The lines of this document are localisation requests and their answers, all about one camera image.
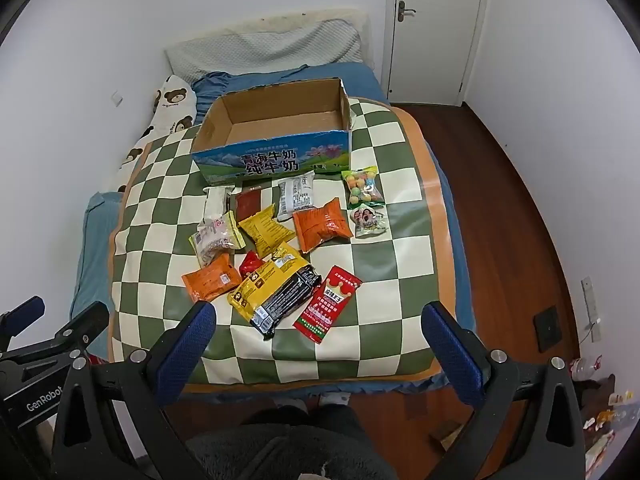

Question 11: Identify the cream headboard cover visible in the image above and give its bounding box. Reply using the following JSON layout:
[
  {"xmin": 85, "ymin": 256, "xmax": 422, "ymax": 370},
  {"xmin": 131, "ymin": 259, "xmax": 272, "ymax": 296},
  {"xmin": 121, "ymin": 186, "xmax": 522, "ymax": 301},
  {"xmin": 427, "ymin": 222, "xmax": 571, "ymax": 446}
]
[{"xmin": 190, "ymin": 7, "xmax": 373, "ymax": 68}]

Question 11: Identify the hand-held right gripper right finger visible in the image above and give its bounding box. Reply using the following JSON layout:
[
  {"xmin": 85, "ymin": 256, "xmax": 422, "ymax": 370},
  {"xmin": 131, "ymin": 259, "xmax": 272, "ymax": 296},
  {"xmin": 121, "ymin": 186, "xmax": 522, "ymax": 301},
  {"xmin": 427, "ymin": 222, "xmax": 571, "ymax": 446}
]
[{"xmin": 421, "ymin": 301, "xmax": 587, "ymax": 480}]

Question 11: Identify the large orange puffed snack packet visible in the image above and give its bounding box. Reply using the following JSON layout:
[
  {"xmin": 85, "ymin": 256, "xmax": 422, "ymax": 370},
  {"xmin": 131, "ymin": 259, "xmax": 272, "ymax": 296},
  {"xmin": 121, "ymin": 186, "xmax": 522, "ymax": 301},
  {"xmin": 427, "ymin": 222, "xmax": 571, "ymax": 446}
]
[{"xmin": 291, "ymin": 197, "xmax": 353, "ymax": 253}]

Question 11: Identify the blue bed sheet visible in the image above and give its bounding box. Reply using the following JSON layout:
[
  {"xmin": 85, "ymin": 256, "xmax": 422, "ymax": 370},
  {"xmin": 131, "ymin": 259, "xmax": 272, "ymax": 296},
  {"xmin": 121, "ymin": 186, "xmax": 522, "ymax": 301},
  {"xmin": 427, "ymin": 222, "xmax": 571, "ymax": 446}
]
[{"xmin": 70, "ymin": 62, "xmax": 473, "ymax": 406}]

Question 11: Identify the dark red snack packet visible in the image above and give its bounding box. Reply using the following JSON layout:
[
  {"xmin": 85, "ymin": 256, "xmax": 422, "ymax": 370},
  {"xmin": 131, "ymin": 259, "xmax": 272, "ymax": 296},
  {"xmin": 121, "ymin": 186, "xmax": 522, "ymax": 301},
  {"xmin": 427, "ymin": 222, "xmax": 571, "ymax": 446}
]
[{"xmin": 227, "ymin": 187, "xmax": 263, "ymax": 221}]

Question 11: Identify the small red snack packet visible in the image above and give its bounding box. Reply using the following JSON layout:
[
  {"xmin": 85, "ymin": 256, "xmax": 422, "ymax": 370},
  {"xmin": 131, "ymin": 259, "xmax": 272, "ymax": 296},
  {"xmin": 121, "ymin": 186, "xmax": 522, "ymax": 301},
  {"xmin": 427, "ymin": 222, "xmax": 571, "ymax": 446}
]
[{"xmin": 238, "ymin": 251, "xmax": 264, "ymax": 281}]

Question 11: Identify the small clear picture snack packet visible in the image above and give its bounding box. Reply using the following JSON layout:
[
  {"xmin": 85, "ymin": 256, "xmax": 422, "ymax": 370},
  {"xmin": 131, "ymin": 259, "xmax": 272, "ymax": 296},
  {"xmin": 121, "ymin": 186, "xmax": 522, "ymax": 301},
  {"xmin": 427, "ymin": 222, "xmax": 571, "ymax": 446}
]
[{"xmin": 351, "ymin": 202, "xmax": 390, "ymax": 239}]

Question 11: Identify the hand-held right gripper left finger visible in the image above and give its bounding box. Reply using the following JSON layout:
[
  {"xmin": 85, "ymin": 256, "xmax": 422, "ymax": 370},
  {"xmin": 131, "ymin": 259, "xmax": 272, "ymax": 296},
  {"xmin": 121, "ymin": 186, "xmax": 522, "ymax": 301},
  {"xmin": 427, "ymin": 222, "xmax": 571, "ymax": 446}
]
[{"xmin": 50, "ymin": 300, "xmax": 218, "ymax": 480}]

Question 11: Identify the clear plastic bottle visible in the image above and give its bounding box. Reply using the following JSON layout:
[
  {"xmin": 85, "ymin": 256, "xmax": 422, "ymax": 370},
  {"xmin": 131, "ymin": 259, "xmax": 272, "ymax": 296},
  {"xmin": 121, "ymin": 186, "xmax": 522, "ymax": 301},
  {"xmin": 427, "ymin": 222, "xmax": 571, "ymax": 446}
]
[{"xmin": 570, "ymin": 355, "xmax": 603, "ymax": 382}]

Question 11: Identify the pile of packaging litter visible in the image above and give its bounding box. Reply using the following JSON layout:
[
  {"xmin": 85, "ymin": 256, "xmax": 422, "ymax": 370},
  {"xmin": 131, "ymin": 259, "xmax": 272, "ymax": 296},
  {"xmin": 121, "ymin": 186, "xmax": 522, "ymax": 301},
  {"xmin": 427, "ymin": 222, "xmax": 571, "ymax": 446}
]
[{"xmin": 581, "ymin": 375, "xmax": 632, "ymax": 473}]

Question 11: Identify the pale yellow edged snack packet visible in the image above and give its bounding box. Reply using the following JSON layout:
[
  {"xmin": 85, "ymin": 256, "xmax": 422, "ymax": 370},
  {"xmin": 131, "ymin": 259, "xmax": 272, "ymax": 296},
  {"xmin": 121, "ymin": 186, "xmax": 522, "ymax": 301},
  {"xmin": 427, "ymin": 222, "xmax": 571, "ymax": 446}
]
[{"xmin": 188, "ymin": 211, "xmax": 246, "ymax": 267}]

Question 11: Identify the long yellow black snack packet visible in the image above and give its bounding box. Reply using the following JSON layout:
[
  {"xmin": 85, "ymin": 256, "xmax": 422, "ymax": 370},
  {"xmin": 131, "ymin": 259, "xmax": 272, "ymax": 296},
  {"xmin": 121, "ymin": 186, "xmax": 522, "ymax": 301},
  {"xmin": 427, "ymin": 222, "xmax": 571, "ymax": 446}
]
[{"xmin": 227, "ymin": 241, "xmax": 322, "ymax": 337}]

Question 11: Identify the small orange snack packet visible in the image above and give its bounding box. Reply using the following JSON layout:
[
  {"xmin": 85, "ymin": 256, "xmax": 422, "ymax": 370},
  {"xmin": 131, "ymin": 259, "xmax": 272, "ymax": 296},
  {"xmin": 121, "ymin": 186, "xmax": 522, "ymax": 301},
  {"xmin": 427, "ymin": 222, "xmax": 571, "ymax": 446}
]
[{"xmin": 181, "ymin": 252, "xmax": 242, "ymax": 303}]

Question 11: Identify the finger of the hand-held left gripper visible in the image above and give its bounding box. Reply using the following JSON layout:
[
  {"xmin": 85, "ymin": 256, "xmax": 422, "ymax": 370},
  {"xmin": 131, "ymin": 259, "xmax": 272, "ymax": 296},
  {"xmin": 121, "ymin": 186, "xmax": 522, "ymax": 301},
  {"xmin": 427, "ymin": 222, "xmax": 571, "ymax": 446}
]
[
  {"xmin": 0, "ymin": 296, "xmax": 46, "ymax": 333},
  {"xmin": 30, "ymin": 302, "xmax": 110, "ymax": 358}
]

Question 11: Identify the green white checkered mat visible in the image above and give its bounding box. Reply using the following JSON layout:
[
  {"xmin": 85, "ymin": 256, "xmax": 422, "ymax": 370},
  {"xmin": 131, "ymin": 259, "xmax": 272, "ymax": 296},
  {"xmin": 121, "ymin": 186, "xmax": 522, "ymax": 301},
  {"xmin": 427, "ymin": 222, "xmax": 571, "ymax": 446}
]
[{"xmin": 107, "ymin": 96, "xmax": 473, "ymax": 393}]

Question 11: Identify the plain white snack packet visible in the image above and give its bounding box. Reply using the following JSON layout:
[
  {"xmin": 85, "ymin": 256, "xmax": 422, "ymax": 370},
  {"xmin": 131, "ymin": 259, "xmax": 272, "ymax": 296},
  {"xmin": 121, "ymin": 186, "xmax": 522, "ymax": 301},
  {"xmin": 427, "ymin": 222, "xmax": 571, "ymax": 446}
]
[{"xmin": 204, "ymin": 186, "xmax": 236, "ymax": 223}]

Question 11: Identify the cardboard box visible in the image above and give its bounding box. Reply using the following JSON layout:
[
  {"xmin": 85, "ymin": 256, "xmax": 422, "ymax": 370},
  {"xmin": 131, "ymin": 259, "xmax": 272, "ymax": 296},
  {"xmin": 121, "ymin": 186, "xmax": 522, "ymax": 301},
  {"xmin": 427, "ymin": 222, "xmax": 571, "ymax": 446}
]
[{"xmin": 191, "ymin": 77, "xmax": 353, "ymax": 186}]

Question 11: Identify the yellow puffed snack packet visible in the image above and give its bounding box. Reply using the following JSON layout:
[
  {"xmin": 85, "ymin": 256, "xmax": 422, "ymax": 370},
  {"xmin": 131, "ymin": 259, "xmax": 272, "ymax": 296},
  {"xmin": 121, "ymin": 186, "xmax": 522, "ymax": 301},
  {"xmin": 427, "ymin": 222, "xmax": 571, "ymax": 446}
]
[{"xmin": 238, "ymin": 203, "xmax": 296, "ymax": 257}]

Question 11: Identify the bear print pillow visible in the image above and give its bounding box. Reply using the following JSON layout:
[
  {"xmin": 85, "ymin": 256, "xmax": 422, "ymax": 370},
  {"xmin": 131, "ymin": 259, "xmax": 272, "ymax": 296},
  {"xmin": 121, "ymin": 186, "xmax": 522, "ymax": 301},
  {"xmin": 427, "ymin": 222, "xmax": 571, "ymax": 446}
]
[{"xmin": 117, "ymin": 75, "xmax": 197, "ymax": 193}]

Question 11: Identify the white door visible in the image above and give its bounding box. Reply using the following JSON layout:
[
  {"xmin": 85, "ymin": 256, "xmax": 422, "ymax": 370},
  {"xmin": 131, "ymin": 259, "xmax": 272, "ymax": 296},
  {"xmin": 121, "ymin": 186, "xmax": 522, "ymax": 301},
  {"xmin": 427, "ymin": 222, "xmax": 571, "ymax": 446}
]
[{"xmin": 395, "ymin": 0, "xmax": 488, "ymax": 107}]

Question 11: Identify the black floor plate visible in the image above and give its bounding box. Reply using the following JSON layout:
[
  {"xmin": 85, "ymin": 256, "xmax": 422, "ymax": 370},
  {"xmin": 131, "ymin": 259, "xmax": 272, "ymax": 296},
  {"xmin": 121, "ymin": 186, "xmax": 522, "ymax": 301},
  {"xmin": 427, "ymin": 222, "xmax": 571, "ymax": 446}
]
[{"xmin": 532, "ymin": 305, "xmax": 563, "ymax": 353}]

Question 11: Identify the grey pillow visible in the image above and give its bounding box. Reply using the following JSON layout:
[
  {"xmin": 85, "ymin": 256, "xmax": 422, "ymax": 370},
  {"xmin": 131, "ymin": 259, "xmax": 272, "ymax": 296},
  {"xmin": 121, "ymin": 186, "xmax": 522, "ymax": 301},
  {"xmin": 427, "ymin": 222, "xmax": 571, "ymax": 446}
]
[{"xmin": 165, "ymin": 19, "xmax": 362, "ymax": 83}]

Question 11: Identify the white black label snack packet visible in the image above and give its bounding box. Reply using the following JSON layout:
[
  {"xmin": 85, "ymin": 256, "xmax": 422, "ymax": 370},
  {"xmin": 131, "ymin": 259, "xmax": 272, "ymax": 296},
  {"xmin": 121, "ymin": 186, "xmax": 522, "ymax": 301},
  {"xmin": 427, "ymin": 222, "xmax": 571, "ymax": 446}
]
[{"xmin": 276, "ymin": 170, "xmax": 317, "ymax": 222}]

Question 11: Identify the white power strip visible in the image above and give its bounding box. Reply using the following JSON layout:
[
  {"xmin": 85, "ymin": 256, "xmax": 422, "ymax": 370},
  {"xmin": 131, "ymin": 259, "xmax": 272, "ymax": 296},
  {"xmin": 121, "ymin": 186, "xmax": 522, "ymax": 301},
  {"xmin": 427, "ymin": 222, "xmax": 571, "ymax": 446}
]
[{"xmin": 580, "ymin": 276, "xmax": 602, "ymax": 343}]

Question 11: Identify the red green snack packet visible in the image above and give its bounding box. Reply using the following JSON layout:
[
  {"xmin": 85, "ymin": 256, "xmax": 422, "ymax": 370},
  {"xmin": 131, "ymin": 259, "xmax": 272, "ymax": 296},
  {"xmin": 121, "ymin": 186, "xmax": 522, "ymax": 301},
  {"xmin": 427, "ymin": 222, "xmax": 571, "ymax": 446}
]
[{"xmin": 292, "ymin": 265, "xmax": 363, "ymax": 343}]

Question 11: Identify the colourful candy ball bag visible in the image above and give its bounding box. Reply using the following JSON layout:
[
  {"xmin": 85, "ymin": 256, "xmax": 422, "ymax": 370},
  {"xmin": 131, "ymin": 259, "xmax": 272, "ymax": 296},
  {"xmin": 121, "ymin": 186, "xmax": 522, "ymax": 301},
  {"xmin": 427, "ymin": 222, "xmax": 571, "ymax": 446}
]
[{"xmin": 341, "ymin": 166, "xmax": 385, "ymax": 209}]

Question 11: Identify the person's dark fleece clothing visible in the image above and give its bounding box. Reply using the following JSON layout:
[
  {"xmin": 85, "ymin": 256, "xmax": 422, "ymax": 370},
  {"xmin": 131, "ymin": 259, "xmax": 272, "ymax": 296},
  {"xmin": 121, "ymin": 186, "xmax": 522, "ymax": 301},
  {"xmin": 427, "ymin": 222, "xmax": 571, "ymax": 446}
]
[{"xmin": 185, "ymin": 404, "xmax": 401, "ymax": 480}]

